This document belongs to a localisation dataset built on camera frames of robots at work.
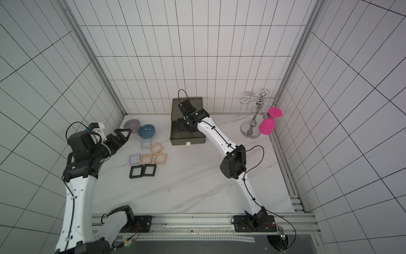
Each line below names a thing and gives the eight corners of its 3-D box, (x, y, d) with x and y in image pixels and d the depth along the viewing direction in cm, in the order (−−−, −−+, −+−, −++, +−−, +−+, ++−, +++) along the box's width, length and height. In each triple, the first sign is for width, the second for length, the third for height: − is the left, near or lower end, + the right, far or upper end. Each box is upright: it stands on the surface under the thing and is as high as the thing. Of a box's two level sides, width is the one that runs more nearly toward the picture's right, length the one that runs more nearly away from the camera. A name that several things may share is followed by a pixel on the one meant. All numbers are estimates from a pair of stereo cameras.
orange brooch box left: (140, 164, 95) (138, 162, 94) (142, 155, 99) (141, 153, 98) (151, 164, 95) (150, 162, 94) (153, 155, 99) (152, 153, 98)
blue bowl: (137, 138, 106) (136, 136, 104) (141, 127, 113) (140, 124, 110) (153, 138, 106) (152, 136, 104) (156, 127, 113) (155, 124, 110)
